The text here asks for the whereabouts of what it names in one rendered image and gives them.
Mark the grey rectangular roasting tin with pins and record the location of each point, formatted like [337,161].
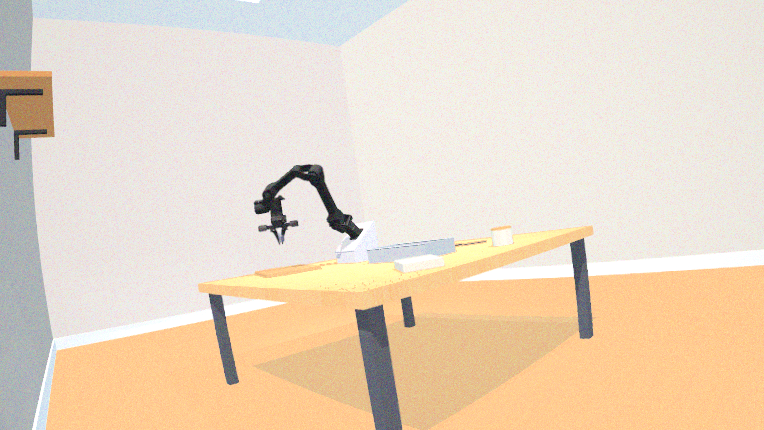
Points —
[391,253]

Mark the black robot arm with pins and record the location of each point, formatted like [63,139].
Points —
[316,176]

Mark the light brown wooden board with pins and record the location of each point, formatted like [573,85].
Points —
[268,273]

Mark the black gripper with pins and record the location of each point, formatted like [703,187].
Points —
[285,226]

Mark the white cylinder with orange top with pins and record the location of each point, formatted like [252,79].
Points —
[502,236]

